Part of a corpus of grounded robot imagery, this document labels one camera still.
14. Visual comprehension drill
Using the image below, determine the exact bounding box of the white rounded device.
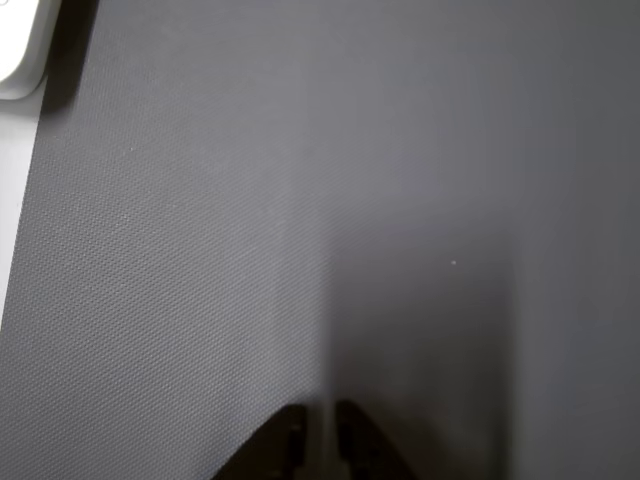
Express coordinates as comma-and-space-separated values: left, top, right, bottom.
0, 0, 51, 102

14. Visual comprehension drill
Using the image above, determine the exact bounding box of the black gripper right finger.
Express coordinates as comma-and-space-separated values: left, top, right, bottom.
333, 399, 419, 480

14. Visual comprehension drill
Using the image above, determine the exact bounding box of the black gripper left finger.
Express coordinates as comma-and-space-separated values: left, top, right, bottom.
212, 403, 309, 480

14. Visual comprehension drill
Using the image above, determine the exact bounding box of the grey textured desk mat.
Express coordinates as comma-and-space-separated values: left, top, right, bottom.
0, 0, 640, 480

